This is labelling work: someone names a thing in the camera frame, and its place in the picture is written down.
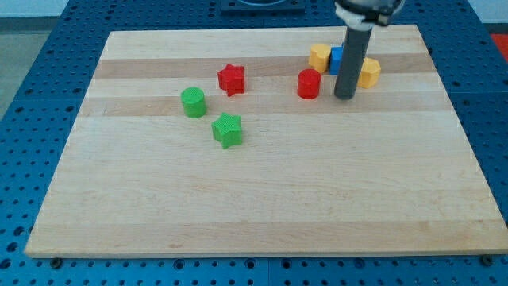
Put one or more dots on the light wooden board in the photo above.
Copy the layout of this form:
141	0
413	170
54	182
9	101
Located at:
388	173

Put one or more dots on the green cylinder block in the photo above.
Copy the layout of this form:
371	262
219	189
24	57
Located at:
193	101

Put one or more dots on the blue block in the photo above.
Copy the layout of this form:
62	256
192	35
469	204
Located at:
335	59

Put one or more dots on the yellow hexagon block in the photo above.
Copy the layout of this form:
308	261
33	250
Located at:
369	73

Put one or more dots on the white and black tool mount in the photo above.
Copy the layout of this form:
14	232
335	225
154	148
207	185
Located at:
365	14

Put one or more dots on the green star block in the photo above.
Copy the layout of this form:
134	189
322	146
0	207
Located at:
227	130

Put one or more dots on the yellow heart block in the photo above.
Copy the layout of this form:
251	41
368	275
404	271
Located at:
319	57

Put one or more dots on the red star block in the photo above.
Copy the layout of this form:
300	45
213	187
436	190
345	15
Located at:
232	79

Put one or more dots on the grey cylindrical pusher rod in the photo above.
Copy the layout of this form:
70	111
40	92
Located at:
354	51

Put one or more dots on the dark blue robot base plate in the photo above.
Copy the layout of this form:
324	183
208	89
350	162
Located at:
261	6

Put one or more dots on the red cylinder block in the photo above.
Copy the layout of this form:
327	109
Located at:
309	81

